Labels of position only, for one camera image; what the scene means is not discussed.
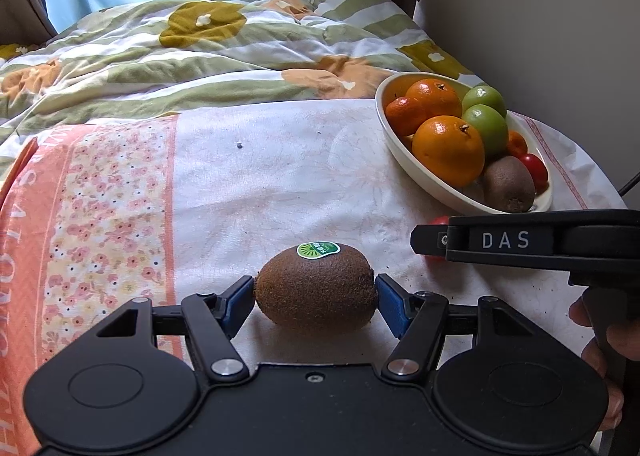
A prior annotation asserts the black cable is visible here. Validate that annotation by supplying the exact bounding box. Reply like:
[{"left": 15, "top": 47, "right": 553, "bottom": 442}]
[{"left": 617, "top": 171, "right": 640, "bottom": 197}]

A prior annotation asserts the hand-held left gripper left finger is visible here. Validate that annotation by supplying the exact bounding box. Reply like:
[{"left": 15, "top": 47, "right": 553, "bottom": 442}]
[{"left": 95, "top": 275, "right": 256, "bottom": 384}]

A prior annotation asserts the brown kiwi with green sticker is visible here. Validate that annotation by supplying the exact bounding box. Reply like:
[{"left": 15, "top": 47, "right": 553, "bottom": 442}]
[{"left": 255, "top": 241, "right": 378, "bottom": 329}]

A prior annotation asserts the person's right hand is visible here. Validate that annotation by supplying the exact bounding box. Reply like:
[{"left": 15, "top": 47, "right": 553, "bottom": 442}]
[{"left": 568, "top": 295, "right": 640, "bottom": 434}]

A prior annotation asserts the white sheet with orange border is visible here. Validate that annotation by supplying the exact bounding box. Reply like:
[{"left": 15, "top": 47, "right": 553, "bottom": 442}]
[{"left": 0, "top": 98, "right": 628, "bottom": 456}]

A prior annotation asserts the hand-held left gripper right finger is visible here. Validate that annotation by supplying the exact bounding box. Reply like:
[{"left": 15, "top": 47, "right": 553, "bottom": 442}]
[{"left": 375, "top": 273, "right": 536, "bottom": 387}]

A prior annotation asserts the red tomato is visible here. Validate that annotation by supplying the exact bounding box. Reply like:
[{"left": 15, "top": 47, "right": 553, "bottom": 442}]
[
  {"left": 425, "top": 216, "right": 451, "bottom": 263},
  {"left": 517, "top": 153, "right": 549, "bottom": 194}
]

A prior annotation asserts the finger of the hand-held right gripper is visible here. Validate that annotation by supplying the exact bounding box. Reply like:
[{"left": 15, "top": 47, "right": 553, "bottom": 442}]
[{"left": 410, "top": 223, "right": 449, "bottom": 257}]

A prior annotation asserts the large orange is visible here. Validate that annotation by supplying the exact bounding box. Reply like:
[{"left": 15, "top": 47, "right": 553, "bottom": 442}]
[{"left": 411, "top": 115, "right": 486, "bottom": 188}]

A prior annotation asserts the small mandarin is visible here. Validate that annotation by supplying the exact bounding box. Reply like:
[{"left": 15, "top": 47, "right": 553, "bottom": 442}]
[
  {"left": 506, "top": 130, "right": 529, "bottom": 158},
  {"left": 385, "top": 96, "right": 427, "bottom": 137}
]

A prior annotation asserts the small green apple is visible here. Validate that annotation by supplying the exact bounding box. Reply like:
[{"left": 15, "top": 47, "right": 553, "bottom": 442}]
[{"left": 461, "top": 85, "right": 507, "bottom": 119}]

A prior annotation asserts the floral striped quilt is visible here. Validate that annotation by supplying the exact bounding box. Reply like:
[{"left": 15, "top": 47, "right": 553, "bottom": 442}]
[{"left": 0, "top": 0, "right": 481, "bottom": 177}]

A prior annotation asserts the cream plate with duck print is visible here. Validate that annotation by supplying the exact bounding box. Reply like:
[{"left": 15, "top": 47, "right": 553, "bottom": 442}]
[{"left": 375, "top": 72, "right": 554, "bottom": 217}]

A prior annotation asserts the large green apple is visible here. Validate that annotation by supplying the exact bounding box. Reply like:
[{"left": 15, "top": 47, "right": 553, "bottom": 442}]
[{"left": 461, "top": 104, "right": 510, "bottom": 160}]

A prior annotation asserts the medium orange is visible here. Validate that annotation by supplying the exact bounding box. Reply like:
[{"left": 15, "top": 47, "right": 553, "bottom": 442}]
[{"left": 405, "top": 78, "right": 463, "bottom": 119}]

